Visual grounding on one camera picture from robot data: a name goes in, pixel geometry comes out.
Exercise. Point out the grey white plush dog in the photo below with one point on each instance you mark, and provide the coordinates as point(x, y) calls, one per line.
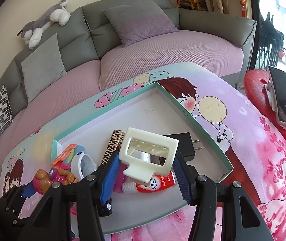
point(45, 21)

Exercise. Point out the white phone holder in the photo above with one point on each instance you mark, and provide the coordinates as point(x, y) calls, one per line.
point(270, 95)

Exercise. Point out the black and white patterned pillow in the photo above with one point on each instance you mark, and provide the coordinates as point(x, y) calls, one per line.
point(2, 110)

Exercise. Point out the white puppy-shaped cup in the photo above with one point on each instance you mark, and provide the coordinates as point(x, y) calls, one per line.
point(76, 165)

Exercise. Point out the grey sofa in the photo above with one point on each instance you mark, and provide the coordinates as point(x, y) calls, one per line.
point(75, 22)

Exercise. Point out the black metal rack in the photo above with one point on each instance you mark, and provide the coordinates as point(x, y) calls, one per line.
point(268, 40)

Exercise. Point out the white hair clip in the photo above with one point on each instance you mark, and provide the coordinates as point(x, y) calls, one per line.
point(148, 133)

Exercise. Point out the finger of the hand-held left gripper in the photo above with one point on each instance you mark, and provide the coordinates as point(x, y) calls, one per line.
point(29, 190)
point(20, 218)

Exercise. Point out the black gold patterned box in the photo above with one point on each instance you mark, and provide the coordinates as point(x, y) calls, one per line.
point(111, 145)

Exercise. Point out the brown pink toy bear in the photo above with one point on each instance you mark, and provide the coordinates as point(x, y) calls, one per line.
point(42, 180)

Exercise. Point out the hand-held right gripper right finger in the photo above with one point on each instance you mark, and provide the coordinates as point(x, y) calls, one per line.
point(183, 178)

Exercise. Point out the pink translucent tube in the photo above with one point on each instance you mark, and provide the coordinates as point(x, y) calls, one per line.
point(119, 180)

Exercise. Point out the teal cardboard box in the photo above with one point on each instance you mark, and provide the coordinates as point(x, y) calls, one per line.
point(145, 110)

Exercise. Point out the lilac grey pillow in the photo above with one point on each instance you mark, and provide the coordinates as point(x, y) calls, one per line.
point(140, 20)

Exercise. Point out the red plastic stool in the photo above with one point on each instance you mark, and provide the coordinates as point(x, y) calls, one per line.
point(255, 85)

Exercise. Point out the lilac knit sofa cover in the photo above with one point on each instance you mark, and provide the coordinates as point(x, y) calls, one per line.
point(158, 52)

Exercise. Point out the black power adapter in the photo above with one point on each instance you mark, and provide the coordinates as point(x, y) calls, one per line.
point(186, 145)

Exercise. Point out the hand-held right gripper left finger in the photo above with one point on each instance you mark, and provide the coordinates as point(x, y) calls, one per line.
point(110, 180)

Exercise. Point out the smartphone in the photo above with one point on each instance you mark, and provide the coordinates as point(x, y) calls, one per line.
point(283, 98)

